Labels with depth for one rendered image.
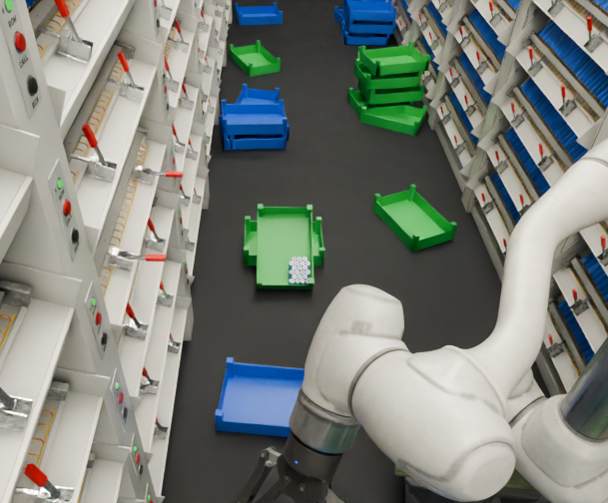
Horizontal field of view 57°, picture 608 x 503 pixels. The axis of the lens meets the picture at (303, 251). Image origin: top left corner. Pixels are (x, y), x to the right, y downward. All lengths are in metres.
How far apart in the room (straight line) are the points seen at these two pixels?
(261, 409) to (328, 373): 1.05
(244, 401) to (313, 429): 1.02
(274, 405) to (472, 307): 0.81
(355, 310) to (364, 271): 1.46
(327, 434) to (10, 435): 0.35
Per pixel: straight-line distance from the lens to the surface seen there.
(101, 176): 0.95
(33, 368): 0.70
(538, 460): 1.28
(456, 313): 2.08
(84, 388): 0.89
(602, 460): 1.26
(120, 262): 1.06
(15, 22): 0.62
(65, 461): 0.85
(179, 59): 1.82
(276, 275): 2.05
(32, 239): 0.69
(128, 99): 1.17
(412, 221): 2.41
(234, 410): 1.73
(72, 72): 0.83
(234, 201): 2.44
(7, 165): 0.64
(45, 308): 0.75
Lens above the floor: 1.46
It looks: 42 degrees down
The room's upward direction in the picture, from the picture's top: 4 degrees clockwise
